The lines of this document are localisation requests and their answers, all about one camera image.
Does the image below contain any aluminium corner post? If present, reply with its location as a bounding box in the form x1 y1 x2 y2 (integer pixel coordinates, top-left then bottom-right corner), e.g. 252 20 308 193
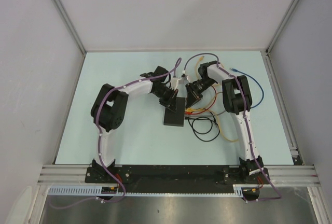
265 0 301 54
51 0 87 57

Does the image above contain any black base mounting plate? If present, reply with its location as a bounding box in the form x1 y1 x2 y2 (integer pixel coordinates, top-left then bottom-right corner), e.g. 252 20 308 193
85 163 269 200

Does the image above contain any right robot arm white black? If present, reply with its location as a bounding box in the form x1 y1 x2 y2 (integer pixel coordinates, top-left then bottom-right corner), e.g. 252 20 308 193
185 61 268 183

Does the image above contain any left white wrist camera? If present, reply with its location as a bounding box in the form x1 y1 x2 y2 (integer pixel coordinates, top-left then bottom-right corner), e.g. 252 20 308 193
170 77 183 90

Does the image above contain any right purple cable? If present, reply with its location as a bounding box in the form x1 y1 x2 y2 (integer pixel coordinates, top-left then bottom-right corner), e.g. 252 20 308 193
183 52 283 204

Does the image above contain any purple cable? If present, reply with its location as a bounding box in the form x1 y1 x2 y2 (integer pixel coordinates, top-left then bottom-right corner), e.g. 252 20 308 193
48 57 182 208
183 52 283 204

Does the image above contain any red ethernet cable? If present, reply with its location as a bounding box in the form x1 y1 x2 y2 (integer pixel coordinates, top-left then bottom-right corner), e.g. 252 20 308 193
185 86 221 113

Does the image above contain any black ethernet cable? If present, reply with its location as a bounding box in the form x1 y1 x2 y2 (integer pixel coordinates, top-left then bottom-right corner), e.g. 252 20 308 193
185 115 220 142

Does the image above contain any right aluminium side rail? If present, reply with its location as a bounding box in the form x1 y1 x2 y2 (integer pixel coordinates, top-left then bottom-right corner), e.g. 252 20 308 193
261 51 303 165

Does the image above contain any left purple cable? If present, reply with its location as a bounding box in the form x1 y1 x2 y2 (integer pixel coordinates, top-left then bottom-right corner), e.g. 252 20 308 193
48 57 182 208

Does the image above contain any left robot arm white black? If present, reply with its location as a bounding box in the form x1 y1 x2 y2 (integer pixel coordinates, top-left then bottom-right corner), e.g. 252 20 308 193
91 66 178 183

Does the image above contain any yellow ethernet cable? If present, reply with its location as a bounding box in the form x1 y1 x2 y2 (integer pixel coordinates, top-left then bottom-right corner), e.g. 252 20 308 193
193 55 205 82
185 91 239 143

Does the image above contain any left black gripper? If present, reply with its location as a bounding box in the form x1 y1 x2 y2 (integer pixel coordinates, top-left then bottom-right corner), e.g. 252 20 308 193
153 86 178 113

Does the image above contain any blue ethernet cable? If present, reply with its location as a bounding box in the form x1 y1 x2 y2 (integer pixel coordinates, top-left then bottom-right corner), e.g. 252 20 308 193
230 66 265 108

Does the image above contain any black network switch box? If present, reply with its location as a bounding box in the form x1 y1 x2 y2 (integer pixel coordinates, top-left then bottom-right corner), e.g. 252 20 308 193
163 97 186 127

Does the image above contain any right aluminium corner post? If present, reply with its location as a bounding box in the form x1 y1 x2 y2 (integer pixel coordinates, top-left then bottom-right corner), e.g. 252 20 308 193
265 0 301 54

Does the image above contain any left aluminium corner post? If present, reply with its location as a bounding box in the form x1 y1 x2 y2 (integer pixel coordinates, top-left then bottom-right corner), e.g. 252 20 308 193
51 0 87 57

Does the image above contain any slotted cable duct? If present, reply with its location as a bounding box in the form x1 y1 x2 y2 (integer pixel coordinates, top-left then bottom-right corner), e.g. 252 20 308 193
48 185 243 198

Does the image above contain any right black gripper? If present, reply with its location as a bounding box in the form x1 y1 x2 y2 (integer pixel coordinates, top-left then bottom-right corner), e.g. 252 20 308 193
185 77 216 109

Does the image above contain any aluminium front rail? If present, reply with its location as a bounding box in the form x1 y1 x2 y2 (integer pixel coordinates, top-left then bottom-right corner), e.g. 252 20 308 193
37 165 320 187

